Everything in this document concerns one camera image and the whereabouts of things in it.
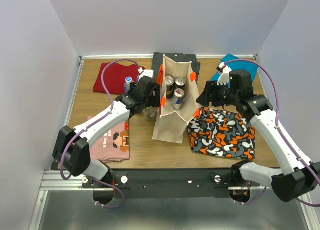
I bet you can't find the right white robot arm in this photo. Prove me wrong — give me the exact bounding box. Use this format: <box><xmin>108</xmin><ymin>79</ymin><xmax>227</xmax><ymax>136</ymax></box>
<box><xmin>196</xmin><ymin>69</ymin><xmax>320</xmax><ymax>203</ymax></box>

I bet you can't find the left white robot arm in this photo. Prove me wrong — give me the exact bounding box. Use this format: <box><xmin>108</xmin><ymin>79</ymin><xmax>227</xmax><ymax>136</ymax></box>
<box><xmin>52</xmin><ymin>76</ymin><xmax>161</xmax><ymax>188</ymax></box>

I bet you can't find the blue cap water bottle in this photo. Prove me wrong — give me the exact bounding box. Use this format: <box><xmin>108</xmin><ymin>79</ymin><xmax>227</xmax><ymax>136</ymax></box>
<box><xmin>124</xmin><ymin>76</ymin><xmax>134</xmax><ymax>93</ymax></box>

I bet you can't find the aluminium table frame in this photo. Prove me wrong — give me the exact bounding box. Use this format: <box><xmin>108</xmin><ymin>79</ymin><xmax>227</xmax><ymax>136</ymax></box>
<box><xmin>27</xmin><ymin>53</ymin><xmax>313</xmax><ymax>230</ymax></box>

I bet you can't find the folded dark grey garment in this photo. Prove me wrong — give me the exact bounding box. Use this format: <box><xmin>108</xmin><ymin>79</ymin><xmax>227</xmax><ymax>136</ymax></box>
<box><xmin>151</xmin><ymin>52</ymin><xmax>201</xmax><ymax>77</ymax></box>

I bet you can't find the beige canvas tote bag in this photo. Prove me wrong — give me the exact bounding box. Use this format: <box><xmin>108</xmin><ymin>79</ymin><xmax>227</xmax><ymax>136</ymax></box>
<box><xmin>152</xmin><ymin>55</ymin><xmax>200</xmax><ymax>144</ymax></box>

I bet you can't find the folded teal shirt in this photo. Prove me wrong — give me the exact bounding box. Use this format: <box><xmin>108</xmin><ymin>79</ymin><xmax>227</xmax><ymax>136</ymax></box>
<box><xmin>220</xmin><ymin>53</ymin><xmax>258</xmax><ymax>83</ymax></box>

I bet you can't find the orange camouflage folded garment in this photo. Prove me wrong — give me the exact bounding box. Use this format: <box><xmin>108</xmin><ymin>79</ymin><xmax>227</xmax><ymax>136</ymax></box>
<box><xmin>187</xmin><ymin>107</ymin><xmax>256</xmax><ymax>160</ymax></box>

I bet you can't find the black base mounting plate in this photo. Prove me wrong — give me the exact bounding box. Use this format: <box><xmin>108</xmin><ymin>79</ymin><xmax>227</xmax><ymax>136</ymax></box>
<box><xmin>82</xmin><ymin>167</ymin><xmax>261</xmax><ymax>200</ymax></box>

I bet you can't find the silver can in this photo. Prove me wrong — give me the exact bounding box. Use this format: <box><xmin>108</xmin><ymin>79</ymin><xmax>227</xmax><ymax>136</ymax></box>
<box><xmin>165</xmin><ymin>76</ymin><xmax>175</xmax><ymax>99</ymax></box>
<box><xmin>174</xmin><ymin>77</ymin><xmax>186</xmax><ymax>90</ymax></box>

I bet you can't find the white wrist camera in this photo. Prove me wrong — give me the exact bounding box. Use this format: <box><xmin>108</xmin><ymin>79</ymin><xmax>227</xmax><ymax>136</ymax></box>
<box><xmin>217</xmin><ymin>62</ymin><xmax>232</xmax><ymax>86</ymax></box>
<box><xmin>137</xmin><ymin>67</ymin><xmax>154</xmax><ymax>82</ymax></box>

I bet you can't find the folded pink graphic shirt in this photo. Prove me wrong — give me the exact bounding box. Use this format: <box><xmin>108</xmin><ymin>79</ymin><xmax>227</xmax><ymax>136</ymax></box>
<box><xmin>90</xmin><ymin>120</ymin><xmax>130</xmax><ymax>163</ymax></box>

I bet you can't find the red top can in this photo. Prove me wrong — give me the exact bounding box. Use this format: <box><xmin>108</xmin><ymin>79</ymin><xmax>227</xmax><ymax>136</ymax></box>
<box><xmin>172</xmin><ymin>88</ymin><xmax>185</xmax><ymax>110</ymax></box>

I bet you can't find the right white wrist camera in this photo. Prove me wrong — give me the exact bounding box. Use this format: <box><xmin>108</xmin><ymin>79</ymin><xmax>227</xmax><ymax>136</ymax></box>
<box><xmin>217</xmin><ymin>62</ymin><xmax>232</xmax><ymax>86</ymax></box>

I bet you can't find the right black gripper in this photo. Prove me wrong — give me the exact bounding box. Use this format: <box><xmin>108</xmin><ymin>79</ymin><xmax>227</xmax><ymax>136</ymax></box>
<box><xmin>195</xmin><ymin>80</ymin><xmax>240</xmax><ymax>107</ymax></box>

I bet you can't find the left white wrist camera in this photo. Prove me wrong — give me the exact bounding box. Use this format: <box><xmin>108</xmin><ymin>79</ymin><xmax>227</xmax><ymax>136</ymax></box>
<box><xmin>137</xmin><ymin>67</ymin><xmax>154</xmax><ymax>82</ymax></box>

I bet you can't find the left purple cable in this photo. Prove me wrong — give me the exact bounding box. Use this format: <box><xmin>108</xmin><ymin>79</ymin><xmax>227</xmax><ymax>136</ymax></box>
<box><xmin>60</xmin><ymin>59</ymin><xmax>143</xmax><ymax>181</ymax></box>

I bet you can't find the folded red shirt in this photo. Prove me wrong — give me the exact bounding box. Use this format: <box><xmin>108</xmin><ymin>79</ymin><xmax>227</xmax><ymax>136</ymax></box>
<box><xmin>93</xmin><ymin>62</ymin><xmax>139</xmax><ymax>95</ymax></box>

